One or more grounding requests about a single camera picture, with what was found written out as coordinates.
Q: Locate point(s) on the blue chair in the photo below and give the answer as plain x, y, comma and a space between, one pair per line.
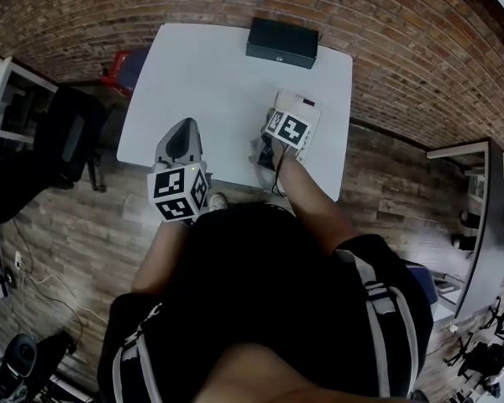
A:
424, 286

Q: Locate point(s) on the white plastic device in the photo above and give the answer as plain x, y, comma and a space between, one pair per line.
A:
314, 118

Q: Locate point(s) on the black rectangular box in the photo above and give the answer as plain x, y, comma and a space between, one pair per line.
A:
281, 42

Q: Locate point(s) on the small white side table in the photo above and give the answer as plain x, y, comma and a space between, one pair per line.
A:
0, 90

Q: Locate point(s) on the black office chair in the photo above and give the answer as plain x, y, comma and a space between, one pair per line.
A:
73, 141

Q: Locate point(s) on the person's left forearm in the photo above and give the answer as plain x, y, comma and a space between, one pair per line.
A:
164, 258

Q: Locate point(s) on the person's right forearm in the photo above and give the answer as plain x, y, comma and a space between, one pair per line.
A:
315, 208

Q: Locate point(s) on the black grey floor device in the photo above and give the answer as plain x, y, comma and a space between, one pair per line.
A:
25, 363

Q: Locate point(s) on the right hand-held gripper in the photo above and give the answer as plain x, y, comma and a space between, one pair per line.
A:
290, 128

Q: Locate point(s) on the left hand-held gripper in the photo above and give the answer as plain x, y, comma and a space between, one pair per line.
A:
176, 191

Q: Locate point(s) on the person's black shirt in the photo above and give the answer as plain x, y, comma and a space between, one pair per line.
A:
256, 275

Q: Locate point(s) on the person's white shoe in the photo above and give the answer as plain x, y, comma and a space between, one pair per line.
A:
217, 202

